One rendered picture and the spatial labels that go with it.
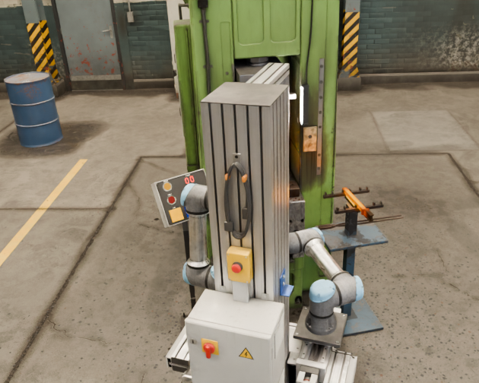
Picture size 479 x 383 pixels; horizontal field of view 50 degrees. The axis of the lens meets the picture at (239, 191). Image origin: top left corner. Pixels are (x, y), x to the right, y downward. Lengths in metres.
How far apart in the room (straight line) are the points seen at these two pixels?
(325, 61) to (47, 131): 4.87
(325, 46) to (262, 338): 1.99
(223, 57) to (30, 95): 4.42
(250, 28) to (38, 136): 4.74
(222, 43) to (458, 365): 2.50
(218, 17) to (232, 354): 1.95
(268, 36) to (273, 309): 1.77
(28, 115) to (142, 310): 4.00
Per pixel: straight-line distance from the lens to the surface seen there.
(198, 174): 3.25
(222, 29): 3.21
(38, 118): 7.39
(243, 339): 1.98
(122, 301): 4.21
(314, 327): 2.55
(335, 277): 2.56
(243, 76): 3.13
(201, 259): 2.59
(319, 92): 3.40
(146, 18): 9.33
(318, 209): 3.74
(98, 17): 9.58
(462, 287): 4.40
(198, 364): 2.16
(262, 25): 3.24
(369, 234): 3.52
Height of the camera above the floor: 2.56
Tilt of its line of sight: 27 degrees down
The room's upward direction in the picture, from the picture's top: 3 degrees counter-clockwise
